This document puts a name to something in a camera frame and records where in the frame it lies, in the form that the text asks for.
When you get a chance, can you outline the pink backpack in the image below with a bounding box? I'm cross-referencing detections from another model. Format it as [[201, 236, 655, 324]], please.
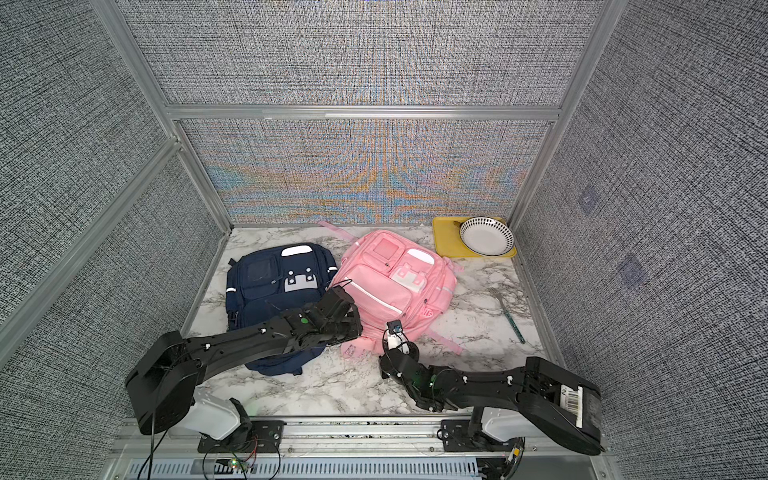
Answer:
[[319, 221, 463, 358]]

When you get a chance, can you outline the green pen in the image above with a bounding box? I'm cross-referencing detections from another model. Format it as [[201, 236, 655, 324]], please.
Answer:
[[493, 290, 527, 344]]

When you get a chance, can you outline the navy blue backpack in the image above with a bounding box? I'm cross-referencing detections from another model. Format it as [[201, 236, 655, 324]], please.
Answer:
[[225, 242, 340, 377]]

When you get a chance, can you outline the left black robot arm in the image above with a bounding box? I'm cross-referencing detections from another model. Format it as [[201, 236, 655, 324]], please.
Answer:
[[125, 286, 362, 440]]

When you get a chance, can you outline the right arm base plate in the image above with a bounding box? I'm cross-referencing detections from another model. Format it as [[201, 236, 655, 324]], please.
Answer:
[[437, 420, 525, 453]]

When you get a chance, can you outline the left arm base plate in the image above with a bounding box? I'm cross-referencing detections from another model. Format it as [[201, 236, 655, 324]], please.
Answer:
[[197, 420, 286, 456]]

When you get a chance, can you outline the yellow tray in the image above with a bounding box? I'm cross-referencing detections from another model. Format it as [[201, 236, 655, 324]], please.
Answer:
[[432, 217, 517, 258]]

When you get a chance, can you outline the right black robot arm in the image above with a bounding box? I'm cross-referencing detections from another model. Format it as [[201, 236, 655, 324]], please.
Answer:
[[379, 320, 604, 456]]

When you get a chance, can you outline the white vented cable duct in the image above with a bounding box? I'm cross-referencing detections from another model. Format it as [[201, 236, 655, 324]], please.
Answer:
[[122, 457, 483, 479]]

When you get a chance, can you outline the white dotted bowl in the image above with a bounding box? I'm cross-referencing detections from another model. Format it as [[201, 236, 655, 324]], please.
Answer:
[[459, 217, 515, 256]]

